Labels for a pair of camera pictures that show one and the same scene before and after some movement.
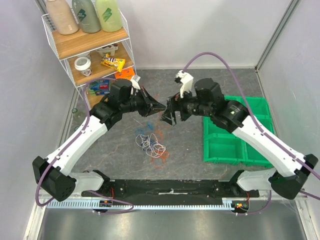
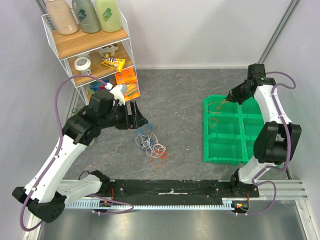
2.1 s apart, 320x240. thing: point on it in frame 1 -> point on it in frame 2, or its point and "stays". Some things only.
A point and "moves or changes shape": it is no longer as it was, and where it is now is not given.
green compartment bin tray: [220, 145] stays
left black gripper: [148, 101] -> [134, 121]
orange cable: [160, 127] moves or changes shape
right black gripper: [178, 109] -> [235, 94]
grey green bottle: [87, 16] stays
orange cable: [160, 154] stays
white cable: [153, 148] stays
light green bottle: [109, 15] stays
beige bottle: [61, 12] stays
